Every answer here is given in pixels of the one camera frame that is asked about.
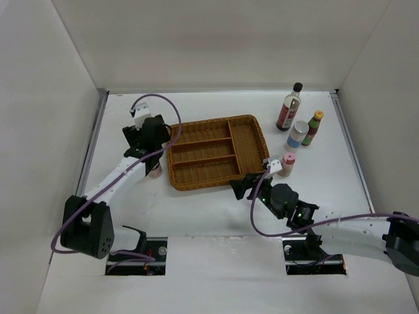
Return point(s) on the white jar silver lid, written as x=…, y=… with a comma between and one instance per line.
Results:
x=296, y=136

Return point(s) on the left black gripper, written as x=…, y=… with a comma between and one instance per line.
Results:
x=133, y=135

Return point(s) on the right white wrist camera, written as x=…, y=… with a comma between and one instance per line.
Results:
x=272, y=166

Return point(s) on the pink cap spice jar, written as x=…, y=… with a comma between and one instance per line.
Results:
x=287, y=162

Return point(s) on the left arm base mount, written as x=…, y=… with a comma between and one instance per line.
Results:
x=135, y=253

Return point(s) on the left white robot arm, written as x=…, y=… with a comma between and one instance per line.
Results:
x=87, y=223

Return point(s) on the green bottle yellow cap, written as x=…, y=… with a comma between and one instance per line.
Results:
x=313, y=127

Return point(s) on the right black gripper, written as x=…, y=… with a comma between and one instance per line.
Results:
x=240, y=186

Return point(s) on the white lid spice jar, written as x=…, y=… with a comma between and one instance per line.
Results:
x=156, y=171

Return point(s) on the tall dark sauce bottle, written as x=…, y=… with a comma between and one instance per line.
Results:
x=289, y=108

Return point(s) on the brown wicker divided tray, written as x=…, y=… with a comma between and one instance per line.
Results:
x=210, y=153

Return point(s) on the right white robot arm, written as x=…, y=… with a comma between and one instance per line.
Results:
x=389, y=237

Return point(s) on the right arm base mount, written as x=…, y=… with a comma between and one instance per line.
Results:
x=303, y=255

